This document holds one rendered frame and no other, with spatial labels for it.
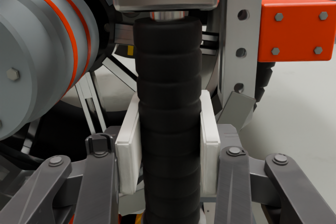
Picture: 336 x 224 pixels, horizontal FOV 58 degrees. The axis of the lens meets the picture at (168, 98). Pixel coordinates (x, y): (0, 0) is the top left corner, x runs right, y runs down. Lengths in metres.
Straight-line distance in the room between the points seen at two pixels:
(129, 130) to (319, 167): 1.64
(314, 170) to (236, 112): 1.34
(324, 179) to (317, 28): 1.32
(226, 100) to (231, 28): 0.09
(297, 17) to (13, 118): 0.31
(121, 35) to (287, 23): 0.24
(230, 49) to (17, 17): 0.23
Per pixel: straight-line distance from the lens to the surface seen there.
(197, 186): 0.19
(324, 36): 0.41
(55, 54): 0.29
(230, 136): 0.16
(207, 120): 0.16
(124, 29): 0.48
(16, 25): 0.26
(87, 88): 0.52
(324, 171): 1.73
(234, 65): 0.38
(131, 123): 0.16
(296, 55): 0.40
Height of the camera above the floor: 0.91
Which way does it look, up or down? 21 degrees down
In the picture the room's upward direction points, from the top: 2 degrees counter-clockwise
